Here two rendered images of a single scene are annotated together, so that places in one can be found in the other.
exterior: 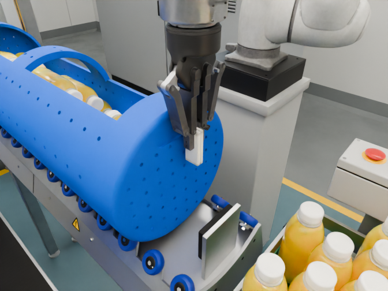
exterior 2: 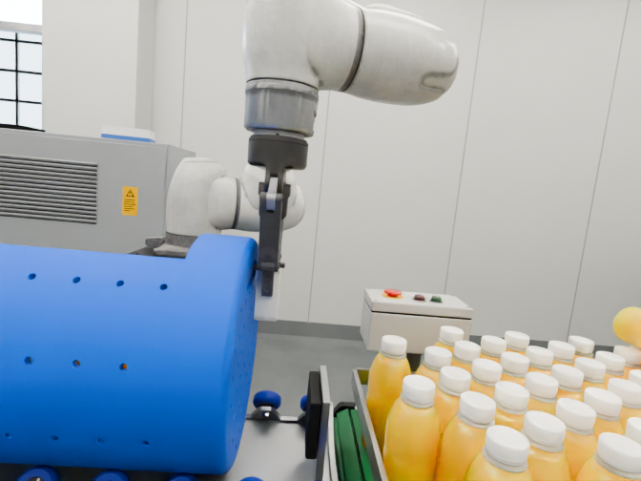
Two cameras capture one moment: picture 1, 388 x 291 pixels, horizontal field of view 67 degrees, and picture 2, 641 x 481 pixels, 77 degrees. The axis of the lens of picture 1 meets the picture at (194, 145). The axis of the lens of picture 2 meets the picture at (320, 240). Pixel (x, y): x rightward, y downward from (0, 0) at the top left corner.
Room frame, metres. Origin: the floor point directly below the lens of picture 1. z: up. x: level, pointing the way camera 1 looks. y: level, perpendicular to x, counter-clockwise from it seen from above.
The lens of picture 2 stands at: (0.01, 0.32, 1.31)
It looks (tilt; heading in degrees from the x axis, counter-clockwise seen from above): 8 degrees down; 315
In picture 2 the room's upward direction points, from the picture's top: 5 degrees clockwise
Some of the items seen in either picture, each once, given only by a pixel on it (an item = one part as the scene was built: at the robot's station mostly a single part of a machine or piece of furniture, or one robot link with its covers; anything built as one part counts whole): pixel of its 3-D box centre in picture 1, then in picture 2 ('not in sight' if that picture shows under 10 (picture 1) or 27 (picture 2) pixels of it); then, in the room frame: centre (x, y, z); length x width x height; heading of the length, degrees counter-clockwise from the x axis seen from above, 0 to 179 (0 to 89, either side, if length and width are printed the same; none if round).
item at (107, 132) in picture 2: not in sight; (129, 135); (2.35, -0.48, 1.48); 0.24 x 0.12 x 0.08; 56
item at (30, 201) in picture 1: (37, 216); not in sight; (1.00, 0.78, 0.31); 0.06 x 0.06 x 0.63; 48
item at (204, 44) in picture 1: (193, 55); (276, 174); (0.42, 0.00, 1.32); 0.08 x 0.07 x 0.09; 138
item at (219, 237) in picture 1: (217, 239); (315, 425); (0.35, -0.04, 0.99); 0.10 x 0.02 x 0.12; 138
